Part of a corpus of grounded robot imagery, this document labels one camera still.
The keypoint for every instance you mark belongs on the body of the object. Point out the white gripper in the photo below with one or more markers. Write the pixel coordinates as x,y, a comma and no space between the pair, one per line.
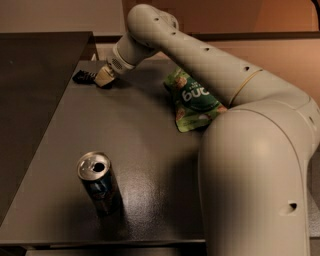
117,65

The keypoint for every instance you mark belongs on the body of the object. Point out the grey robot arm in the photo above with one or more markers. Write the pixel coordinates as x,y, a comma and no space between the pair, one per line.
253,158

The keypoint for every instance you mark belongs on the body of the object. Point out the dark blue drink can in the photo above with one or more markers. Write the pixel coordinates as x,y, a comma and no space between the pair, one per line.
95,171

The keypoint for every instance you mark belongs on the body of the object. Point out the green dang chips bag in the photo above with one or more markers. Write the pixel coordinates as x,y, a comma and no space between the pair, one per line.
195,106

